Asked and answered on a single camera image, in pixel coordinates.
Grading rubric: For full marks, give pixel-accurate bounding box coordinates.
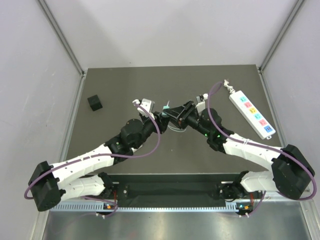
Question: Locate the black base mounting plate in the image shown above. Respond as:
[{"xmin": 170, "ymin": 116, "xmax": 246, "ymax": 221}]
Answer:
[{"xmin": 110, "ymin": 173, "xmax": 237, "ymax": 207}]

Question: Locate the purple cable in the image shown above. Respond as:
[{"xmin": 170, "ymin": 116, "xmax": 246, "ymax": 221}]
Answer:
[
  {"xmin": 207, "ymin": 81, "xmax": 316, "ymax": 200},
  {"xmin": 23, "ymin": 99, "xmax": 162, "ymax": 200}
]

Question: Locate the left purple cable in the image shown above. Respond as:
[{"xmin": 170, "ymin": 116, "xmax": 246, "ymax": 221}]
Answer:
[{"xmin": 23, "ymin": 99, "xmax": 162, "ymax": 200}]

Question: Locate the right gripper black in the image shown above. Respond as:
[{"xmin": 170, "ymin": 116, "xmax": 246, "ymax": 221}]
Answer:
[{"xmin": 163, "ymin": 101, "xmax": 212, "ymax": 138}]

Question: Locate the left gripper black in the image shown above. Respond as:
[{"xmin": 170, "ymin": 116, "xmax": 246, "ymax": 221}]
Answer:
[{"xmin": 133, "ymin": 111, "xmax": 171, "ymax": 150}]

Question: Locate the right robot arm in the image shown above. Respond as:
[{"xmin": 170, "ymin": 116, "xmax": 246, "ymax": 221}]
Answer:
[{"xmin": 163, "ymin": 101, "xmax": 315, "ymax": 201}]

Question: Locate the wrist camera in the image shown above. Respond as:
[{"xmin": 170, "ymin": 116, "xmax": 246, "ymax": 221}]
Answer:
[
  {"xmin": 139, "ymin": 98, "xmax": 155, "ymax": 117},
  {"xmin": 195, "ymin": 93, "xmax": 208, "ymax": 114}
]

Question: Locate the right aluminium frame post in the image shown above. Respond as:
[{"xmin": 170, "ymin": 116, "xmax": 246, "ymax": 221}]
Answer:
[{"xmin": 257, "ymin": 0, "xmax": 306, "ymax": 74}]

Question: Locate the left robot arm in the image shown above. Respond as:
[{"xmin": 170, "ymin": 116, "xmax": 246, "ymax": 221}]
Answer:
[{"xmin": 26, "ymin": 112, "xmax": 170, "ymax": 212}]

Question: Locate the white power strip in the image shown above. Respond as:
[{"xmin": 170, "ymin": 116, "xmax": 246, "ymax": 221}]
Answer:
[{"xmin": 229, "ymin": 90, "xmax": 276, "ymax": 140}]

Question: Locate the aluminium front rail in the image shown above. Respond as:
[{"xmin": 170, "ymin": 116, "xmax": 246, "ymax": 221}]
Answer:
[{"xmin": 263, "ymin": 190, "xmax": 311, "ymax": 202}]

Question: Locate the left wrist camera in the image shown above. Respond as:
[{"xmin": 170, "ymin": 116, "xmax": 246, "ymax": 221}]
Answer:
[{"xmin": 139, "ymin": 98, "xmax": 155, "ymax": 117}]

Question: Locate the black cube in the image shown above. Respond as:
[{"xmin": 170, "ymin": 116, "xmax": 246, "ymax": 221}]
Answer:
[{"xmin": 87, "ymin": 94, "xmax": 103, "ymax": 111}]

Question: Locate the left aluminium frame post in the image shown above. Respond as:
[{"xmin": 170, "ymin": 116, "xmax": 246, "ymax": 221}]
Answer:
[{"xmin": 36, "ymin": 0, "xmax": 85, "ymax": 77}]

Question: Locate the white power strip cord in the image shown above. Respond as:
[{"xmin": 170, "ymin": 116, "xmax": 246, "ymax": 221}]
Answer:
[{"xmin": 223, "ymin": 79, "xmax": 237, "ymax": 96}]

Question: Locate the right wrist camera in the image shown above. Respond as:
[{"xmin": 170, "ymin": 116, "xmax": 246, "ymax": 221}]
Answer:
[{"xmin": 195, "ymin": 93, "xmax": 208, "ymax": 114}]

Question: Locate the slotted cable duct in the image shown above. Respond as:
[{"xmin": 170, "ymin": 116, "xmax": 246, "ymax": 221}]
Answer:
[{"xmin": 51, "ymin": 201, "xmax": 252, "ymax": 213}]

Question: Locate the aluminium frame post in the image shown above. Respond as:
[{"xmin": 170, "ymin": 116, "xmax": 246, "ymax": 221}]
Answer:
[
  {"xmin": 257, "ymin": 0, "xmax": 306, "ymax": 74},
  {"xmin": 36, "ymin": 0, "xmax": 85, "ymax": 77}
]

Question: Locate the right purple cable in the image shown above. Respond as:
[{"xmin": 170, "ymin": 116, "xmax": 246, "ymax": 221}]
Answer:
[{"xmin": 207, "ymin": 81, "xmax": 316, "ymax": 200}]

